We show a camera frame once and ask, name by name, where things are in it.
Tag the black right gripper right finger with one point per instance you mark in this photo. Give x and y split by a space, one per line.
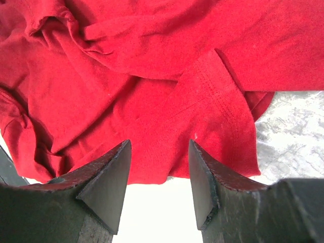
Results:
230 207

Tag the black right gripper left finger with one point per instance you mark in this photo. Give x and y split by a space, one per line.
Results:
84 205

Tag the red t shirt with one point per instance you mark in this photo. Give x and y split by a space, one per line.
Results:
79 77

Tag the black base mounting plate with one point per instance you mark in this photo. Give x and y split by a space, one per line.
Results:
8 171

